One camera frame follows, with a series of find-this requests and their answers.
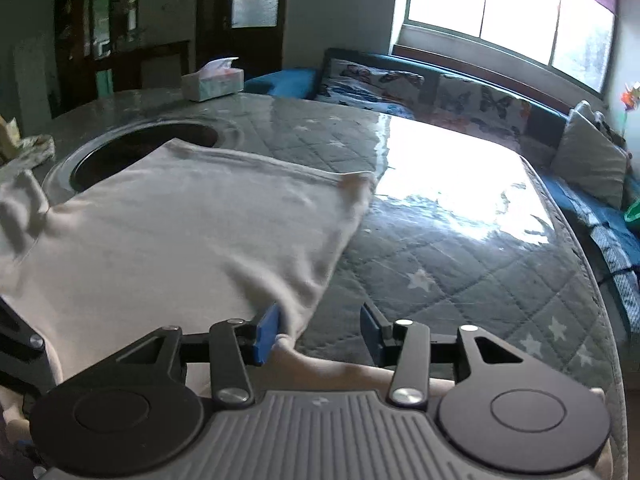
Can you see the grey quilted star table cover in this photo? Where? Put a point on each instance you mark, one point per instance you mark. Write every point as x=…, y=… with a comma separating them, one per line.
x=450, y=285

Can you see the green plastic bowl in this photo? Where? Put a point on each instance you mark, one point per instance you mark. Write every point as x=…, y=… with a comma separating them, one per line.
x=633, y=215

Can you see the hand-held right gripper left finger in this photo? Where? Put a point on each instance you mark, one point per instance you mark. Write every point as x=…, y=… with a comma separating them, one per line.
x=265, y=336

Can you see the colourful pinwheel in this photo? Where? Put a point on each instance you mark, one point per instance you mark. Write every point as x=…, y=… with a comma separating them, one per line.
x=631, y=100

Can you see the grey pillow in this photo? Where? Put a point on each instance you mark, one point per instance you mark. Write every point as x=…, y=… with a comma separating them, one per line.
x=590, y=160

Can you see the floral patterned cloth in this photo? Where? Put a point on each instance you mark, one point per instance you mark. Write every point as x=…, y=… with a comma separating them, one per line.
x=30, y=152

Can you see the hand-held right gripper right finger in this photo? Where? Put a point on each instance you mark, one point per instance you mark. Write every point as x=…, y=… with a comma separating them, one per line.
x=372, y=337

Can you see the window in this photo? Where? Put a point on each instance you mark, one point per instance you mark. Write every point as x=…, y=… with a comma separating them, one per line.
x=500, y=5

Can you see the round black induction cooker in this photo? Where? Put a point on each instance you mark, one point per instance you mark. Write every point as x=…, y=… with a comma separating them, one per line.
x=125, y=146

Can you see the dark wooden cabinet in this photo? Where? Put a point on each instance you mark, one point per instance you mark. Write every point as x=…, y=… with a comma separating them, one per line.
x=75, y=35

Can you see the dark wooden door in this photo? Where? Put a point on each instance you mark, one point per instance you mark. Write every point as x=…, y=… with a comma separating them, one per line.
x=215, y=15

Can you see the wooden chair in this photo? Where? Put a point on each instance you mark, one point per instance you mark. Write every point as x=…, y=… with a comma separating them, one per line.
x=165, y=65

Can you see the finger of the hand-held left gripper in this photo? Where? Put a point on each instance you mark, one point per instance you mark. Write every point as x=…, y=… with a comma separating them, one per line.
x=27, y=347

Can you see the butterfly print cushion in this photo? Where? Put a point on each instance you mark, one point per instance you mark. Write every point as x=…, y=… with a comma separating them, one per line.
x=365, y=85
x=480, y=107

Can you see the white tissue box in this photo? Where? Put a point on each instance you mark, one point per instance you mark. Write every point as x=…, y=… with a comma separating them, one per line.
x=212, y=82

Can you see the cream garment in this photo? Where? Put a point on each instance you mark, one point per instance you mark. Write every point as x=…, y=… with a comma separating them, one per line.
x=175, y=220

